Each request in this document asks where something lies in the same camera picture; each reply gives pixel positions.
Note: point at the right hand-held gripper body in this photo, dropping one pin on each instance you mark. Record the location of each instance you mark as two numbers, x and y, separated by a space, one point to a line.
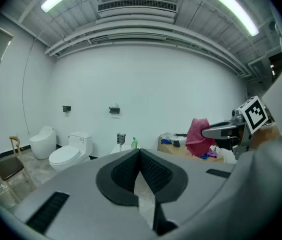
254 116

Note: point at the round white toilet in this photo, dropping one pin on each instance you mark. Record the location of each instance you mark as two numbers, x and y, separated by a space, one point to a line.
42 141

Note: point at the pink cloth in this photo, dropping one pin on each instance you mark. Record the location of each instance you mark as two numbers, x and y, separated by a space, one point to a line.
195 136

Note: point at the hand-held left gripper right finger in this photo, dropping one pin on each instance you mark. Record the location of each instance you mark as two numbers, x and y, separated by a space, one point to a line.
165 181

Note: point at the blue cloth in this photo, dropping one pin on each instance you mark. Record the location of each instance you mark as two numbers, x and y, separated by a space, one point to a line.
203 156
165 141

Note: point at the black wall shelf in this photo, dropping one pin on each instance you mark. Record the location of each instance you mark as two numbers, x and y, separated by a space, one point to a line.
114 110

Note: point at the black flat item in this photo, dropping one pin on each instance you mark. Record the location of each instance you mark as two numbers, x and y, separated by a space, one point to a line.
180 134

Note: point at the white table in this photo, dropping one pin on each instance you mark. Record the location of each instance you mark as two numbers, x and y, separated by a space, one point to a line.
127 149

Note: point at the large cardboard box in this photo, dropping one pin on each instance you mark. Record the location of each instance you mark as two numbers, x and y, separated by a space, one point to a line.
170 150

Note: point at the light purple cloth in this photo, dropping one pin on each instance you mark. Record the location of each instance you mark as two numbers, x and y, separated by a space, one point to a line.
213 154

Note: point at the green cleaner bottle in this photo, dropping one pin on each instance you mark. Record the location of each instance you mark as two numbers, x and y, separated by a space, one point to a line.
134 144

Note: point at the row of white ceiling pipes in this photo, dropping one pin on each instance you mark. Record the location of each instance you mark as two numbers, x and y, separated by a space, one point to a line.
140 32

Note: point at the black paper holder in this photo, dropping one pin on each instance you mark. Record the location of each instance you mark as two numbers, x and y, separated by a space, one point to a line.
66 108

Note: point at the dark purple cloth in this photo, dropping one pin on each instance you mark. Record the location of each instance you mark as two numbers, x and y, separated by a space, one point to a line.
176 144

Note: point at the person's grey hoodie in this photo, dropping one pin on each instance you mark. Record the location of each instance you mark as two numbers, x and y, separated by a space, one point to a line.
275 184

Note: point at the white toilet with tank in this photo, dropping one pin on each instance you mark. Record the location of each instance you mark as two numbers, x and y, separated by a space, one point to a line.
66 156

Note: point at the white air conditioner vent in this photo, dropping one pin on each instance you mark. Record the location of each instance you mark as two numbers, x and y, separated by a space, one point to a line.
137 6

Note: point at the wooden chair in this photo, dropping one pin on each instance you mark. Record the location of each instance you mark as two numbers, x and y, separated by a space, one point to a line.
8 167

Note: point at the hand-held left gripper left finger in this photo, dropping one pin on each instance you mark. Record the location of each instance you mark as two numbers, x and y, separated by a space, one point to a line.
110 184

